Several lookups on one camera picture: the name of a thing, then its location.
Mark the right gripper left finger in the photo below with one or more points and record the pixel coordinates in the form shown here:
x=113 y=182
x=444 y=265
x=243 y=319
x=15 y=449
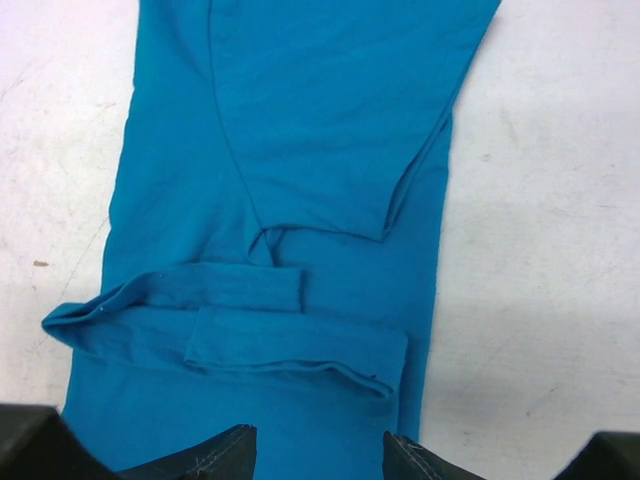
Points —
x=37 y=444

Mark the blue t shirt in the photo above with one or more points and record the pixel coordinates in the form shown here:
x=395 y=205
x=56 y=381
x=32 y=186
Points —
x=274 y=232

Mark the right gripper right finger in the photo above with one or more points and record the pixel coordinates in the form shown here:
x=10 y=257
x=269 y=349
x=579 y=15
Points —
x=608 y=455

